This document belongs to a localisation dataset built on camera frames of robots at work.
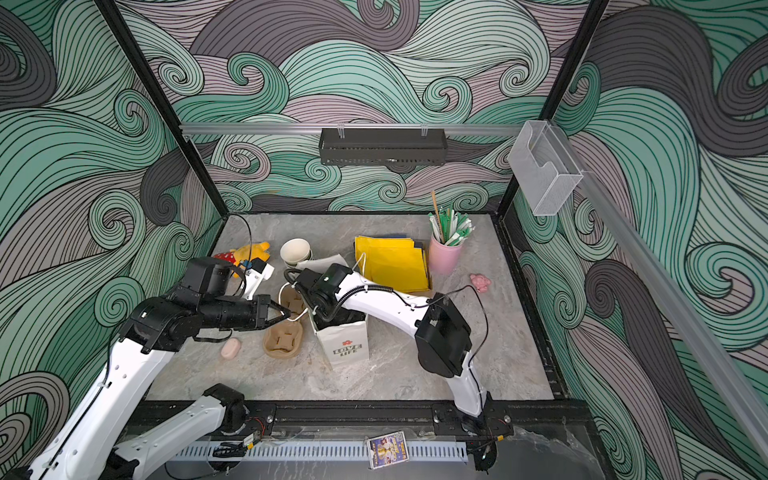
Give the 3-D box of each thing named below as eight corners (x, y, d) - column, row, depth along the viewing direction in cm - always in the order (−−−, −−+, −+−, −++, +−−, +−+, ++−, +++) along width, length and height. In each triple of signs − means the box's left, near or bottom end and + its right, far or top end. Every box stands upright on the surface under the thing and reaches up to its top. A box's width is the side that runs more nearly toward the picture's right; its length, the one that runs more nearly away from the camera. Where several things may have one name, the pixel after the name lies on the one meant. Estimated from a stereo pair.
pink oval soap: (224, 357, 85) (219, 353, 83) (229, 342, 88) (225, 338, 85) (236, 357, 85) (232, 353, 83) (240, 342, 88) (236, 338, 85)
